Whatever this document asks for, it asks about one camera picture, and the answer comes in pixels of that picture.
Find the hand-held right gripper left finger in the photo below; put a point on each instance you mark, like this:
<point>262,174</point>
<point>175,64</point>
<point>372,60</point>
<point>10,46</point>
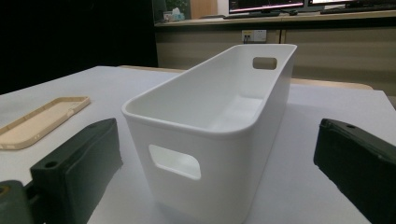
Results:
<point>77,161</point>

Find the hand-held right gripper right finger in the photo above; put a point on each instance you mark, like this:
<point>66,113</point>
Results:
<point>361,165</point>

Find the white plastic bin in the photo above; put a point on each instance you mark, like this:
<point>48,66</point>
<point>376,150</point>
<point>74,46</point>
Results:
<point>218,174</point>

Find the wooden desk with monitors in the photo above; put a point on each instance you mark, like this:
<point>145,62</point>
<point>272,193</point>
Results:
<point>327,17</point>

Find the black computer mouse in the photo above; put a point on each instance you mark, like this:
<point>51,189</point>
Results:
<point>293,12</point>

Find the white wall socket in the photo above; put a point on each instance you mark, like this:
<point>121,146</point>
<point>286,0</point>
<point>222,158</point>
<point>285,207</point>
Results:
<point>257,35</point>

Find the beige phone case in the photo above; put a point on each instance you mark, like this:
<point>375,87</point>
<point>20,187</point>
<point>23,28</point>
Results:
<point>40,123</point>

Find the white table sheet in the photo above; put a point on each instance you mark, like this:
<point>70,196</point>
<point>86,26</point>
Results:
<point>311,193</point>

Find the black keyboard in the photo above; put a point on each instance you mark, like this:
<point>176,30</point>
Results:
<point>249,15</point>

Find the tissue box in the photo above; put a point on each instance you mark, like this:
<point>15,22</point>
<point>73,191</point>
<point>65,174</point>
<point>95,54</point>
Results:
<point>174,15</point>

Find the wooden table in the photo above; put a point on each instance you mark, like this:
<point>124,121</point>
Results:
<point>330,83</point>

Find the wide computer monitor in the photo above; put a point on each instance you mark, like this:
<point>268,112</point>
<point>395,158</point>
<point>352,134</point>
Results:
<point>264,4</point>

